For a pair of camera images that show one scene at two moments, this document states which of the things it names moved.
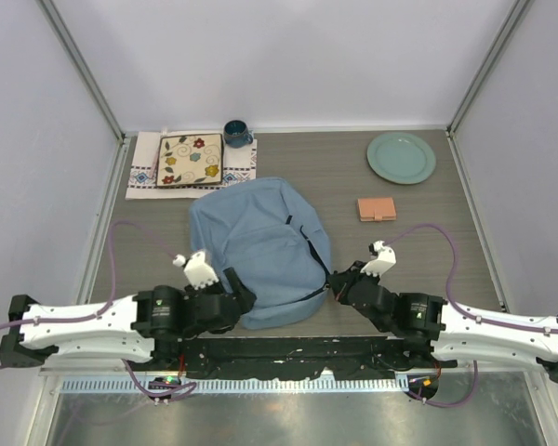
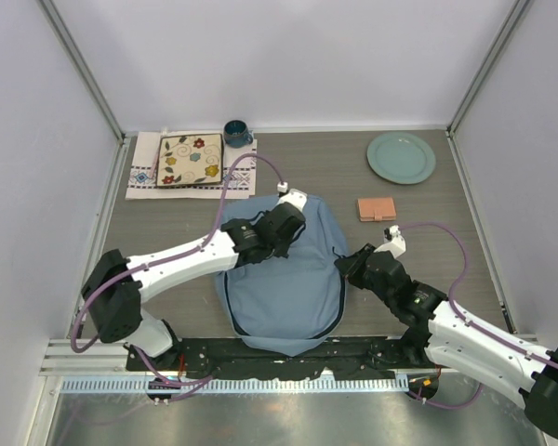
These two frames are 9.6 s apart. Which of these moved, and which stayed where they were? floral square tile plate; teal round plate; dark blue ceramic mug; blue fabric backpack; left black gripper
Moved: left black gripper; blue fabric backpack
Stayed: floral square tile plate; dark blue ceramic mug; teal round plate
